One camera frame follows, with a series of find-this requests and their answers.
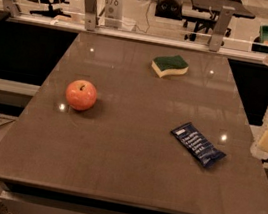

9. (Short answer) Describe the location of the blue rxbar blueberry wrapper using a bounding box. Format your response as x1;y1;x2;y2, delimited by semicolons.
171;122;226;168

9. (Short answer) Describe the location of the right metal railing post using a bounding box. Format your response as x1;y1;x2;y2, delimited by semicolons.
208;6;235;52

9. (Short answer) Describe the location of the left metal railing post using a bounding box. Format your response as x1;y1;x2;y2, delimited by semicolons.
84;0;98;32

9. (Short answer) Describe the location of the red apple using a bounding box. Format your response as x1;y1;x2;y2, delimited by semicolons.
65;79;97;111

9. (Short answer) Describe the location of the white numbered pillar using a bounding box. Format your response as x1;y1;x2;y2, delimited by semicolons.
104;0;123;29

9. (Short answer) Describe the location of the green and yellow sponge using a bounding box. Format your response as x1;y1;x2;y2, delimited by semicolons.
151;55;189;78

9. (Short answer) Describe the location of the metal railing post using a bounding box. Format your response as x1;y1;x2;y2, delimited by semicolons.
84;0;98;32
208;6;235;52

